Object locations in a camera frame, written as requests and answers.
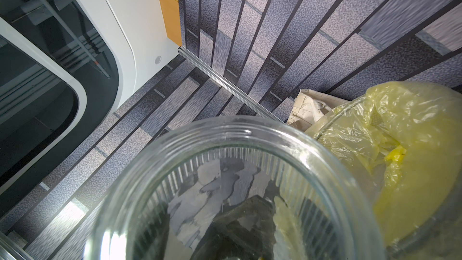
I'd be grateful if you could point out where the yellow plastic trash bag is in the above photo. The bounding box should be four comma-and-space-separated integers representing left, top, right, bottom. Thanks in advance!
307, 81, 462, 260

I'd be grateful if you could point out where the aluminium frame post left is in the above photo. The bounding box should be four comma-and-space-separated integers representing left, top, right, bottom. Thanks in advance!
178, 46, 282, 122

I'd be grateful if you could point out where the clear jar of mung beans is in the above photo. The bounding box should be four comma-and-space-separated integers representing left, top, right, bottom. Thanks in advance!
84, 116, 386, 260

